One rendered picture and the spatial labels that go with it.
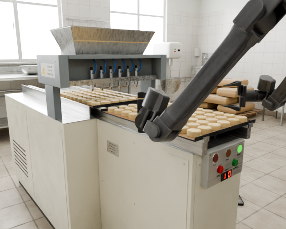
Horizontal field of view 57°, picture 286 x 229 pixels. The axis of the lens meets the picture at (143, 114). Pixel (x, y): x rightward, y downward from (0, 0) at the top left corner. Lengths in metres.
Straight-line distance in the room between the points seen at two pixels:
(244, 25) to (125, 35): 1.03
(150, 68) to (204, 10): 5.00
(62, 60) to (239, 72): 4.97
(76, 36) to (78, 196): 0.86
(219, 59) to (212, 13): 5.85
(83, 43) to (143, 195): 0.83
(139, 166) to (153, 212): 0.21
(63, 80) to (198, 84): 0.83
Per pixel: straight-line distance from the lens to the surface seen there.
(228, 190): 1.23
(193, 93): 0.70
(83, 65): 1.50
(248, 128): 1.17
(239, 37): 0.68
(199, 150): 0.95
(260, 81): 1.32
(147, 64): 1.76
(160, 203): 1.18
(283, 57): 5.54
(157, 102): 0.76
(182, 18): 6.40
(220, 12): 6.39
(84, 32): 1.46
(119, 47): 1.60
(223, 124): 1.08
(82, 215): 1.66
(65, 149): 1.44
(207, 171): 1.01
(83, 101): 1.57
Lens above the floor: 1.19
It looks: 13 degrees down
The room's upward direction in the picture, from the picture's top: straight up
